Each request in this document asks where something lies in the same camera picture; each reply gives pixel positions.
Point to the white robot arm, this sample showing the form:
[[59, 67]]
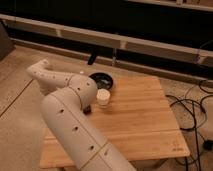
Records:
[[66, 96]]

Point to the black bowl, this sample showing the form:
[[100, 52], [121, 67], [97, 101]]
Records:
[[103, 80]]

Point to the white paper cup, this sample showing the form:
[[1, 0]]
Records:
[[103, 97]]

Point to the black table leg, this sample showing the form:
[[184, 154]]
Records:
[[92, 58]]

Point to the black remote control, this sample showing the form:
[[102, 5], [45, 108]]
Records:
[[87, 110]]

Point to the wooden table board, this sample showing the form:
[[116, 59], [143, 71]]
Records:
[[137, 121]]

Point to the grey box at left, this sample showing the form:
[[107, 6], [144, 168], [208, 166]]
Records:
[[6, 45]]

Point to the grey metal rail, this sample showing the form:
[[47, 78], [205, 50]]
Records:
[[108, 40]]

